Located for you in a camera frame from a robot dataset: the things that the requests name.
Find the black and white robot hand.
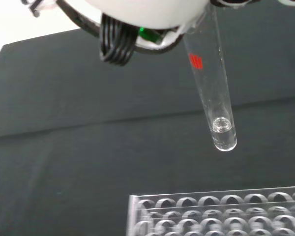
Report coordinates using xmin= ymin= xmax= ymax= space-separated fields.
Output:
xmin=19 ymin=0 xmax=295 ymax=67

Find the clear plastic test tube rack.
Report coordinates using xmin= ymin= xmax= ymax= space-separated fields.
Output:
xmin=127 ymin=185 xmax=295 ymax=236

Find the black bench cloth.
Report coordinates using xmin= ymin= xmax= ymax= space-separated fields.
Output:
xmin=0 ymin=0 xmax=295 ymax=236

